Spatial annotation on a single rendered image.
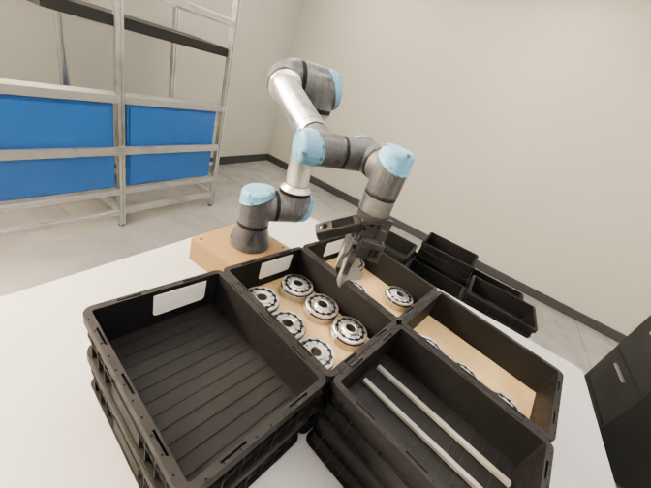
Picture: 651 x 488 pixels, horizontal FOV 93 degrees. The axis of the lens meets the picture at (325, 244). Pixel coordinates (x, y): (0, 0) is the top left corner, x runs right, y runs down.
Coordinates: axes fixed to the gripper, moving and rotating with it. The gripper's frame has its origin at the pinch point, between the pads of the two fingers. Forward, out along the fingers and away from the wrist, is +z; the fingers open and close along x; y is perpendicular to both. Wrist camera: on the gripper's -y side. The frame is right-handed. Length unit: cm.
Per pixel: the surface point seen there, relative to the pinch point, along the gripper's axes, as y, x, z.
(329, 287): 2.3, 9.4, 11.8
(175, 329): -35.6, -12.3, 16.8
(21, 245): -160, 102, 104
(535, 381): 66, -12, 13
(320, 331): 0.3, -4.8, 16.7
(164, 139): -107, 174, 40
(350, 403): 2.4, -31.0, 6.5
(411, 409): 22.3, -24.2, 16.2
